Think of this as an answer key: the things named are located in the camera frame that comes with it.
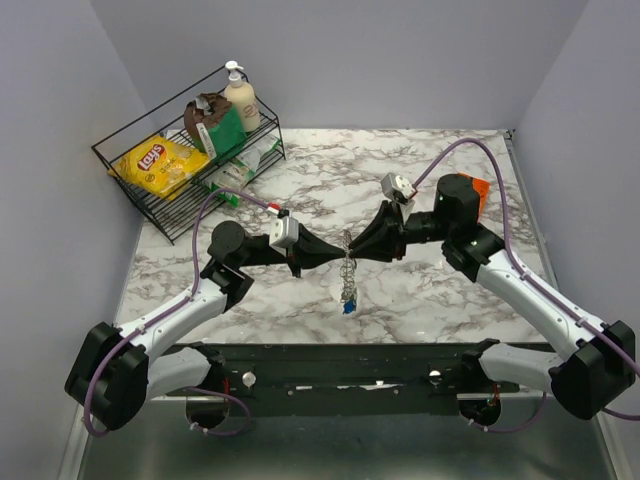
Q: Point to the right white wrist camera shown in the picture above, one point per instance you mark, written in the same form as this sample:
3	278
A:
397	188

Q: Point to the cream lotion pump bottle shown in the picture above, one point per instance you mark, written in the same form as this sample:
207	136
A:
240	93

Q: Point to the brown green snack bag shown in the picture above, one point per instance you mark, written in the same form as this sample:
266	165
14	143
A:
214	126

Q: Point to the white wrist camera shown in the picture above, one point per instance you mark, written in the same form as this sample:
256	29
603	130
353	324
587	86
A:
284	230
397	188

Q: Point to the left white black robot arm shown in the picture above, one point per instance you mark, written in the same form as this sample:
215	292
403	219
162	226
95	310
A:
118	369

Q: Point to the orange small box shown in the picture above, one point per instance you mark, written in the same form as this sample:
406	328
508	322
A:
482	188

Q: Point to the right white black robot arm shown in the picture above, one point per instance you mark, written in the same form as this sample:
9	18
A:
590	361

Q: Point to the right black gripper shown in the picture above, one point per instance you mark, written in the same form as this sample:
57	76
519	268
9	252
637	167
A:
386	237

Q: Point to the blue key tag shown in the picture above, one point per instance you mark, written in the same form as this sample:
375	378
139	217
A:
349	306

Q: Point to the yellow Lays chips bag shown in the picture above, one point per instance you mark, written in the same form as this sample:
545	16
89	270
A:
160	166

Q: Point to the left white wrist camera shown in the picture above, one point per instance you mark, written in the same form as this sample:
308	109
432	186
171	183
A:
284	230

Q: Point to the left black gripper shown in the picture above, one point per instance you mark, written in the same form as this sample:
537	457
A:
319	252

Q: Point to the black wire rack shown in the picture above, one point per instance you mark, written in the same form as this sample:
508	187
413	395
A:
174	218

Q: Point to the white green snack bag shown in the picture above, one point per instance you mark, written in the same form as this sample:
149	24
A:
239	170

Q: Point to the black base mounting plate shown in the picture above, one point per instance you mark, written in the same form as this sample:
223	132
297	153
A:
342	379

